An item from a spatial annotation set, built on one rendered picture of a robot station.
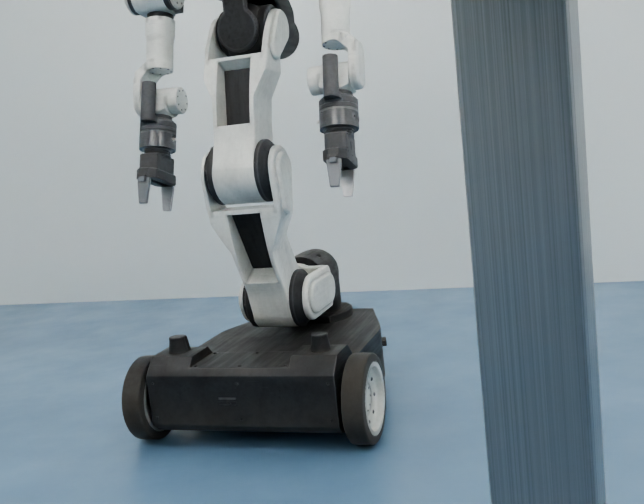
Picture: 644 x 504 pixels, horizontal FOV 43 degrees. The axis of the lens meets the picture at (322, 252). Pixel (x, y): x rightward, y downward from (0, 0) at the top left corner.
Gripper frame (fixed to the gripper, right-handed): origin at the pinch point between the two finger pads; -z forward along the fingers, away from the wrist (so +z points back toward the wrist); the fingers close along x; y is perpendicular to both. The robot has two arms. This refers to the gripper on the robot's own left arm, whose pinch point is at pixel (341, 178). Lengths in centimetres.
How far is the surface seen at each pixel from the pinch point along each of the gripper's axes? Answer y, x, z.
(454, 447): 20, -8, -59
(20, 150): -193, -143, 64
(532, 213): 45, 140, -36
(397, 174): -16, -145, 35
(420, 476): 15, 6, -63
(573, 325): 46, 138, -40
